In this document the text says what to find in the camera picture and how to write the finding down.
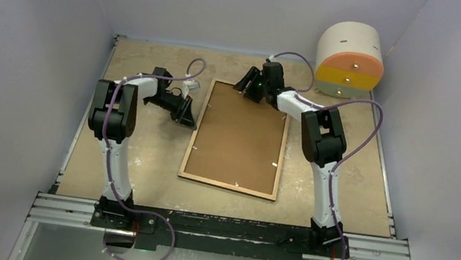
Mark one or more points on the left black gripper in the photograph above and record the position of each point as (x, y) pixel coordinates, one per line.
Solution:
(183, 114)

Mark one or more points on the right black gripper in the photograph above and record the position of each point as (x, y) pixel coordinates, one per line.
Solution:
(254, 74)

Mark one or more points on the brown backing board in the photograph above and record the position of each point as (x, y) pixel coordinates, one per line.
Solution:
(238, 139)

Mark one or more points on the black wooden picture frame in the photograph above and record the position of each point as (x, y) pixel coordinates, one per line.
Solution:
(182, 171)

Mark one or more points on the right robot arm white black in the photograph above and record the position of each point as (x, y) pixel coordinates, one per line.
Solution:
(323, 141)

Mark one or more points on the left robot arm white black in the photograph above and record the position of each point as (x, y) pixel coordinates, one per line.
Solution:
(113, 117)

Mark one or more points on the round cream drawer cabinet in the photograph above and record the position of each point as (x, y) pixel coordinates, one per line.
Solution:
(348, 60)

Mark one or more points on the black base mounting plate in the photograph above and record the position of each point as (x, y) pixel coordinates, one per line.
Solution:
(214, 234)

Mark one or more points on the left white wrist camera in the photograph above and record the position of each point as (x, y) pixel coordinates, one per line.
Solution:
(189, 85)

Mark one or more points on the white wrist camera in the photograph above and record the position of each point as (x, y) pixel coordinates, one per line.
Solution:
(271, 58)
(189, 85)

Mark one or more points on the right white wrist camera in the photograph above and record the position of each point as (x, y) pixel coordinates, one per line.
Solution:
(271, 58)

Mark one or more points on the aluminium rail frame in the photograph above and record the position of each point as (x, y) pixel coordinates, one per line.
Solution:
(74, 212)

